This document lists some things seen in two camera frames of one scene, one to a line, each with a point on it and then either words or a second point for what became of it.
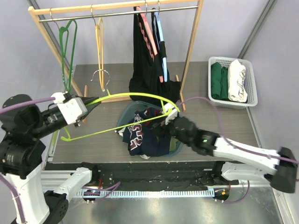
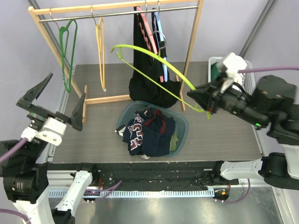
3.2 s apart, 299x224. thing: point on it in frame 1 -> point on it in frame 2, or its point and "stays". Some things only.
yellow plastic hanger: x=99 y=30 stays
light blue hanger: x=161 y=38 stays
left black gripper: x=86 y=99 -> x=32 y=94
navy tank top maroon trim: x=152 y=138 stays
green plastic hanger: x=63 y=33 stays
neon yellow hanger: x=167 y=104 -> x=120 y=56
